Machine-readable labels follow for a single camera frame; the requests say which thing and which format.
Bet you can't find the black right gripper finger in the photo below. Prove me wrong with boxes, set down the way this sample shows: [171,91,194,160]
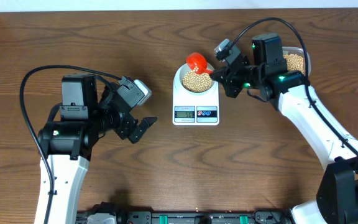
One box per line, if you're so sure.
[222,80,243,98]
[210,67,231,83]

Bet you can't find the red measuring scoop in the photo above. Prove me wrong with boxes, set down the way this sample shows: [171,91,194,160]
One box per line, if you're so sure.
[186,52,213,75]

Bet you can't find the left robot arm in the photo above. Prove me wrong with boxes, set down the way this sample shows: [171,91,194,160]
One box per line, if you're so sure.
[35,73,157,223]

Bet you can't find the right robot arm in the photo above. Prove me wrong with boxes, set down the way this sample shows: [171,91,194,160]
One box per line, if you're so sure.
[211,33,358,223]

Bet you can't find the soybeans in bowl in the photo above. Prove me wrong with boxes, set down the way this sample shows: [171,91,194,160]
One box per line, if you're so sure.
[182,71,213,93]

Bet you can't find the grey bowl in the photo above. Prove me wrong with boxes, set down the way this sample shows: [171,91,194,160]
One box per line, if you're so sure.
[179,64,214,91]

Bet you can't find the white kitchen scale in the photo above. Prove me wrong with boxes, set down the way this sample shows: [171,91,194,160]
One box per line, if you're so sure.
[172,65,219,126]

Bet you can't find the clear container of soybeans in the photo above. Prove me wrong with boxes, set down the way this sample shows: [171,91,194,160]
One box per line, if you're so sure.
[282,47,311,75]

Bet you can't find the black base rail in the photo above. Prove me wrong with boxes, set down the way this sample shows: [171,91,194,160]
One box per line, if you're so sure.
[76,202,358,224]

